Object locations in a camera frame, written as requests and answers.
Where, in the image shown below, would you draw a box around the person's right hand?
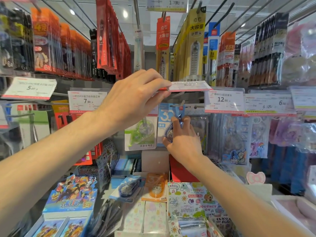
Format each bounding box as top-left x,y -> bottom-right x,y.
162,116 -> 206,169

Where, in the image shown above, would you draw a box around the person's left hand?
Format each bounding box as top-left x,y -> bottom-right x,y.
97,68 -> 172,133

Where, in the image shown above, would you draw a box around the blue correction tape package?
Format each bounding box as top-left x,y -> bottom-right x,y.
157,103 -> 186,148
109,175 -> 146,203

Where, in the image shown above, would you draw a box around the green correction tape package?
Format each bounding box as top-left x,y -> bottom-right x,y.
124,116 -> 158,151

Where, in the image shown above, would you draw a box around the orange correction tape pack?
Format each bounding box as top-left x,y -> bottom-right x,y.
141,172 -> 169,202

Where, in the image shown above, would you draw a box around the stack of silver foil packets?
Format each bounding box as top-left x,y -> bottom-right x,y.
177,217 -> 208,237

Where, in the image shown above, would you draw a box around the person's right forearm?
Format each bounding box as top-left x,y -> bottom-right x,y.
192,155 -> 309,237

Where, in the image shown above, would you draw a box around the person's left forearm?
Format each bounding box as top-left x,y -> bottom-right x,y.
0,110 -> 117,220

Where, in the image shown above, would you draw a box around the orange pen set packages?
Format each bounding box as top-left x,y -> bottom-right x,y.
52,100 -> 103,166

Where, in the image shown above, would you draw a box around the clear blister compass package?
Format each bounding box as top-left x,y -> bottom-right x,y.
185,105 -> 210,156

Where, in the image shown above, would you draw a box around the red cardboard box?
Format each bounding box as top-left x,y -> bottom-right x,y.
169,154 -> 200,183

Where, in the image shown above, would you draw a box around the row of blue stationery packs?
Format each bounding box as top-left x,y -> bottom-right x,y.
208,113 -> 252,166

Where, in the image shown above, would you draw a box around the stack of blue striped packets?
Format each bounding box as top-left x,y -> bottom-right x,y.
113,158 -> 143,177

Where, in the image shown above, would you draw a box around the cartoon sticker sheet packs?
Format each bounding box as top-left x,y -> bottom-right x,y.
96,140 -> 119,193

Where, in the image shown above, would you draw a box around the pink heart figure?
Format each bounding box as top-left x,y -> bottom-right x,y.
246,171 -> 266,185

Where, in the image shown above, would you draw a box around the white pastel print box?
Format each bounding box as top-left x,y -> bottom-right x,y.
115,199 -> 171,237

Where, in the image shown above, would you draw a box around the scissors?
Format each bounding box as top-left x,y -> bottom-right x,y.
17,103 -> 51,148

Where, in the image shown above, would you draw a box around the pink purple stationery packs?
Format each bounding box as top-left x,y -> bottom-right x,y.
249,116 -> 316,195

